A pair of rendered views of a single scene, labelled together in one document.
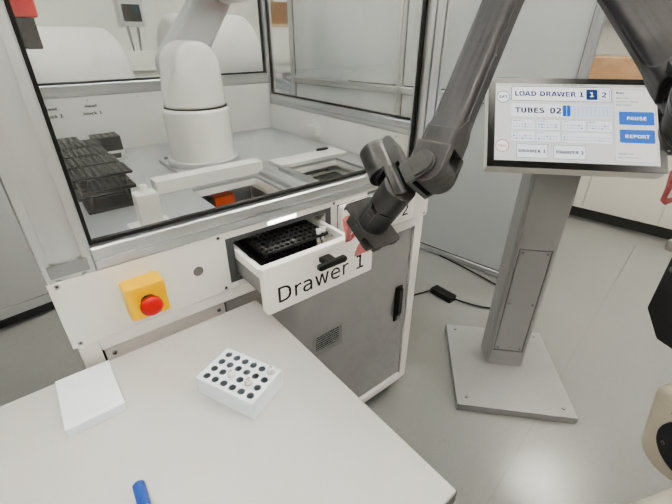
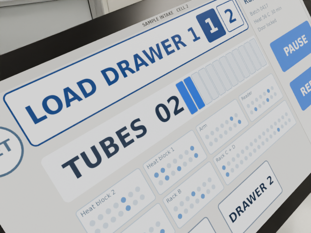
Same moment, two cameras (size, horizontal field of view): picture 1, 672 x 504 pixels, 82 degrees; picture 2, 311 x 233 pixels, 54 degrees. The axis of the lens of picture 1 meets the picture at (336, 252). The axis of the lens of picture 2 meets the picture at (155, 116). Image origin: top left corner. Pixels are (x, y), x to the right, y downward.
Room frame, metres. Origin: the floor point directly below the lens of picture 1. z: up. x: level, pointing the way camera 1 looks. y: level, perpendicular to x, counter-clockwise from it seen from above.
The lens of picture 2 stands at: (1.13, -0.51, 1.31)
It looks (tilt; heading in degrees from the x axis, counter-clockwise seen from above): 40 degrees down; 314
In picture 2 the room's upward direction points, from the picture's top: 6 degrees counter-clockwise
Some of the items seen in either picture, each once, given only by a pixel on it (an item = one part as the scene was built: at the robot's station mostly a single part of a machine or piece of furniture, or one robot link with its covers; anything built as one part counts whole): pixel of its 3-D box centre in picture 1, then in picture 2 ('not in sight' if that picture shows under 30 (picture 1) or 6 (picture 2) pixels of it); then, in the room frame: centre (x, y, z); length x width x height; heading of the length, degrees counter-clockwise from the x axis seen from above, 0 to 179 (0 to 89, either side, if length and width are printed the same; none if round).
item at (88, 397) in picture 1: (90, 394); not in sight; (0.47, 0.43, 0.77); 0.13 x 0.09 x 0.02; 38
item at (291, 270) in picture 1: (321, 268); not in sight; (0.72, 0.03, 0.87); 0.29 x 0.02 x 0.11; 129
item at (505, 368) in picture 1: (528, 274); not in sight; (1.28, -0.75, 0.51); 0.50 x 0.45 x 1.02; 171
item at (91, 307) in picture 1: (218, 188); not in sight; (1.24, 0.39, 0.87); 1.02 x 0.95 x 0.14; 129
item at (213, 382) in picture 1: (240, 381); not in sight; (0.49, 0.17, 0.78); 0.12 x 0.08 x 0.04; 63
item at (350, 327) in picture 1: (238, 302); not in sight; (1.24, 0.38, 0.40); 1.03 x 0.95 x 0.80; 129
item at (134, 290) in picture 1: (145, 296); not in sight; (0.62, 0.37, 0.88); 0.07 x 0.05 x 0.07; 129
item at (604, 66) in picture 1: (616, 76); not in sight; (3.29, -2.17, 1.04); 0.41 x 0.32 x 0.28; 47
